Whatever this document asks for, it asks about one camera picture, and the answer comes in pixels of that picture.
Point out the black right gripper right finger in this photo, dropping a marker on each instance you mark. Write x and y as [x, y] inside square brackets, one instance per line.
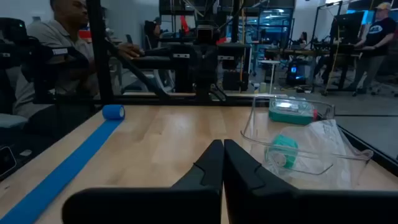
[280, 205]

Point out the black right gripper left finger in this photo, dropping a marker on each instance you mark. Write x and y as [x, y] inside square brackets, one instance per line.
[140, 205]

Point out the green bandage roll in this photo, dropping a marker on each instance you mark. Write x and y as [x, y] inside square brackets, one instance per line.
[284, 146]

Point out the clear plastic bag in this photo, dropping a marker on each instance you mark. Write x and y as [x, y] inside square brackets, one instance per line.
[326, 146]

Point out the blue bandage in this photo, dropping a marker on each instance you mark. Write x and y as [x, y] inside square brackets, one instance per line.
[62, 174]

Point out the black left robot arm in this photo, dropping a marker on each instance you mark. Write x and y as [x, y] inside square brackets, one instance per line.
[199, 90]

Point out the person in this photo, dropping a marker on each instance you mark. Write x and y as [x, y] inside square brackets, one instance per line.
[377, 34]
[56, 34]
[303, 39]
[154, 31]

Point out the white round stool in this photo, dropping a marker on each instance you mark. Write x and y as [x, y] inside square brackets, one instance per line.
[270, 62]

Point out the clear plastic tray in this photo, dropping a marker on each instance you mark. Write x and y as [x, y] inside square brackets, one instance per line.
[252, 124]

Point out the green first aid kit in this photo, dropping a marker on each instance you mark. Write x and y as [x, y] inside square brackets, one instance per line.
[289, 113]

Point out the blue-lit computer tower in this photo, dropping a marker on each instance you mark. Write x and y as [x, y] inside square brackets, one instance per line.
[295, 73]

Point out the black workstation desk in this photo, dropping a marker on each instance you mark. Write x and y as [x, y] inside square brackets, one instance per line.
[335, 46]

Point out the black monitor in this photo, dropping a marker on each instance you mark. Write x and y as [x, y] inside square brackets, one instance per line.
[348, 28]

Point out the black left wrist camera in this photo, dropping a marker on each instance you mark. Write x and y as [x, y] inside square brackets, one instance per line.
[205, 35]

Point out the black table-level camera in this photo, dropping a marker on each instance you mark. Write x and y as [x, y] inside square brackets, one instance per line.
[6, 160]

